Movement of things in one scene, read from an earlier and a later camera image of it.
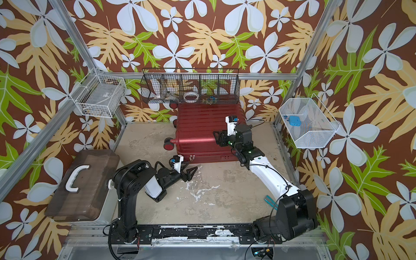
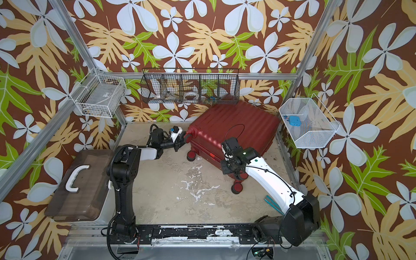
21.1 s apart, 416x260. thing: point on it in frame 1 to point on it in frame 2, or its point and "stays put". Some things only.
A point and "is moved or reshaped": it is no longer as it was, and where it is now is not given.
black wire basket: [190, 86] stays put
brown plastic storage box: [81, 192] stays put
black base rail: [183, 234] stays put
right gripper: [223, 138] to [225, 169]
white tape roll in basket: [193, 93] stays put
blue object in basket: [294, 121] stays put
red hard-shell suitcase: [196, 123] is moved or reshaped
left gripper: [189, 176] to [177, 143]
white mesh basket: [310, 124] stays put
